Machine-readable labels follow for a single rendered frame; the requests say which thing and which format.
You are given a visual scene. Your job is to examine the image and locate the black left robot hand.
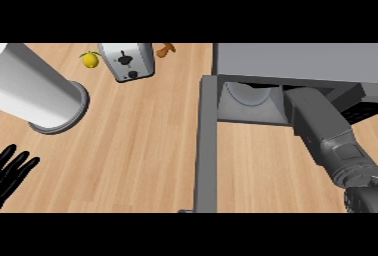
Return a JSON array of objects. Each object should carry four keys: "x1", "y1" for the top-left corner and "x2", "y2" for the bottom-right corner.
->
[{"x1": 0, "y1": 143, "x2": 42, "y2": 210}]

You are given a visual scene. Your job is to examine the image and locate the grey microwave door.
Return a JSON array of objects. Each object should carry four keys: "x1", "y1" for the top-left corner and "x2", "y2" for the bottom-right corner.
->
[{"x1": 178, "y1": 74, "x2": 220, "y2": 214}]

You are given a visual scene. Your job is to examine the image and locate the white microwave turntable plate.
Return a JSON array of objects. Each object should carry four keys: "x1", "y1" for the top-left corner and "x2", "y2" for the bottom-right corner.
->
[{"x1": 226, "y1": 82, "x2": 273, "y2": 107}]

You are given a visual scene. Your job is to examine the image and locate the white cylinder with grey base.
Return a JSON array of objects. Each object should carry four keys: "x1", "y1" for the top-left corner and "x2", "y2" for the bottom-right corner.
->
[{"x1": 0, "y1": 42, "x2": 92, "y2": 136}]

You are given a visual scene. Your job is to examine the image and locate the yellow lemon with green leaves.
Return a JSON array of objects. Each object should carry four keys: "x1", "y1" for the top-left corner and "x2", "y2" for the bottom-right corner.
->
[{"x1": 79, "y1": 50, "x2": 104, "y2": 70}]

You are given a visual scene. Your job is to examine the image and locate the silver toaster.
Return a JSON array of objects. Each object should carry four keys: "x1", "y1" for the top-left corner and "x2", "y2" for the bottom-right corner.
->
[{"x1": 96, "y1": 42, "x2": 158, "y2": 84}]

